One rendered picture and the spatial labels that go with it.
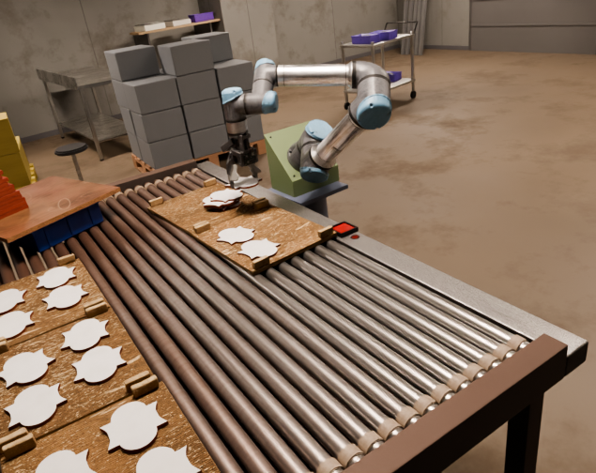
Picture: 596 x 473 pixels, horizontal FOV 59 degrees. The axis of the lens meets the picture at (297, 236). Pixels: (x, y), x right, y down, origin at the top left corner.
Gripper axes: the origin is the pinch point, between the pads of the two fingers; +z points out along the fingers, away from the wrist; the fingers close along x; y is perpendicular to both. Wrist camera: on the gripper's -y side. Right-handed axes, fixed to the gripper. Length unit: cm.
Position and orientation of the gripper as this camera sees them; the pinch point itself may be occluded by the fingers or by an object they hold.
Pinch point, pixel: (243, 181)
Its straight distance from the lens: 203.6
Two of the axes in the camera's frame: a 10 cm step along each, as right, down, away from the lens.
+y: 6.2, 3.0, -7.2
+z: 1.1, 8.8, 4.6
